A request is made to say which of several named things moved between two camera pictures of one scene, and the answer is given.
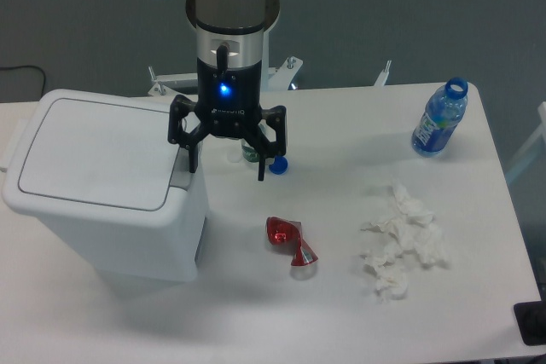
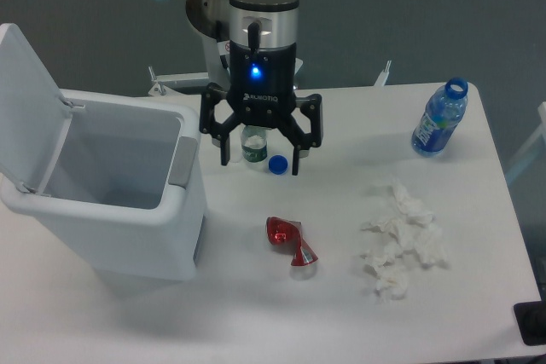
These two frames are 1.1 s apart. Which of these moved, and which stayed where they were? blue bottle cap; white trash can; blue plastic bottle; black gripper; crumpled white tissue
Moved: white trash can; black gripper
Stayed: crumpled white tissue; blue bottle cap; blue plastic bottle
